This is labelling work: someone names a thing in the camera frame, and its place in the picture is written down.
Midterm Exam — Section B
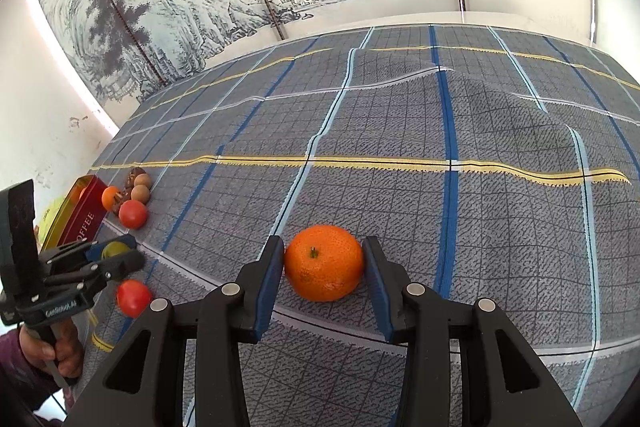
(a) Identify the person's left hand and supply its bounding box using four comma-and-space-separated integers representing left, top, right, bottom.
17, 321, 85, 381

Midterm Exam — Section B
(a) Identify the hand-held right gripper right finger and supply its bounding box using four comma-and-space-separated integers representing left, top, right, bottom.
361, 235, 583, 427

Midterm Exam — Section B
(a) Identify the grey plaid blanket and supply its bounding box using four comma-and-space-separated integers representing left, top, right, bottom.
65, 24, 640, 427

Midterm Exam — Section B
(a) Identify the ink landscape wall painting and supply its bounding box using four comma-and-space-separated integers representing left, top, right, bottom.
30, 0, 640, 104

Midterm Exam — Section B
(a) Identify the red tin box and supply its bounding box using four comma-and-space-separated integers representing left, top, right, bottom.
40, 175, 108, 254

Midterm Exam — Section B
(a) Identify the red tomato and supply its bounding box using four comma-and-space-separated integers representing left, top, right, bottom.
118, 200, 148, 229
116, 280, 153, 319

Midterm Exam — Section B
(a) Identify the green round fruit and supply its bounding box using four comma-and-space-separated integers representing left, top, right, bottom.
101, 242, 130, 262

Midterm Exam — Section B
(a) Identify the large orange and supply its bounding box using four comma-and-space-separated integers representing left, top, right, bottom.
283, 225, 365, 303

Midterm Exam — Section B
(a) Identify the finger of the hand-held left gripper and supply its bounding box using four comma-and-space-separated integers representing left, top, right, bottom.
40, 234, 139, 271
47, 251, 146, 294

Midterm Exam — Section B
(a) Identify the person's left forearm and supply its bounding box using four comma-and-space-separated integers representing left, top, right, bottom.
0, 332, 38, 410

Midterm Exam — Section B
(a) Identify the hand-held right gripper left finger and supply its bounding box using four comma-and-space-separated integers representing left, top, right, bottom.
65, 235, 286, 427

